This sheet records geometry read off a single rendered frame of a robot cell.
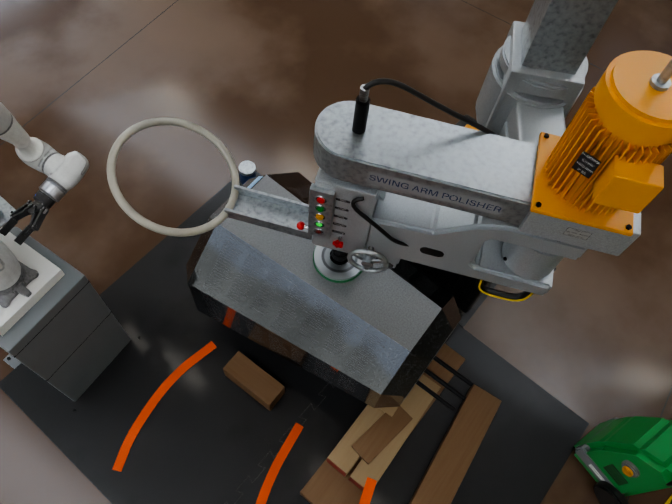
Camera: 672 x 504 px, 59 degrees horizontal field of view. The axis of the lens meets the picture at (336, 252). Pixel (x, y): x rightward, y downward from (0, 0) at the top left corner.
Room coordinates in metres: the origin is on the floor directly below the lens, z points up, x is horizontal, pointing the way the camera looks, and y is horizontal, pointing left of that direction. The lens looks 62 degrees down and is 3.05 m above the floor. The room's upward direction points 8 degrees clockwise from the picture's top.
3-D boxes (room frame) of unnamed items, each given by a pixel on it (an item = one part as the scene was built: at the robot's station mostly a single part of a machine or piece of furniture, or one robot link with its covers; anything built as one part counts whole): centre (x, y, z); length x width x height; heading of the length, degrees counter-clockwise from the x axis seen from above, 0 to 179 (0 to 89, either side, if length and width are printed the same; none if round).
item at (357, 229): (1.13, -0.10, 1.30); 0.36 x 0.22 x 0.45; 82
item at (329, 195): (1.03, 0.07, 1.35); 0.08 x 0.03 x 0.28; 82
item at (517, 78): (1.70, -0.65, 1.36); 0.35 x 0.35 x 0.41
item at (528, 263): (1.05, -0.67, 1.32); 0.19 x 0.19 x 0.20
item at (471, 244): (1.07, -0.40, 1.28); 0.74 x 0.23 x 0.49; 82
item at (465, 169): (1.09, -0.36, 1.60); 0.96 x 0.25 x 0.17; 82
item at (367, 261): (1.00, -0.12, 1.18); 0.15 x 0.10 x 0.15; 82
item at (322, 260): (1.14, -0.02, 0.85); 0.21 x 0.21 x 0.01
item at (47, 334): (0.84, 1.26, 0.40); 0.50 x 0.50 x 0.80; 63
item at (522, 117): (1.50, -0.66, 1.34); 0.74 x 0.34 x 0.25; 2
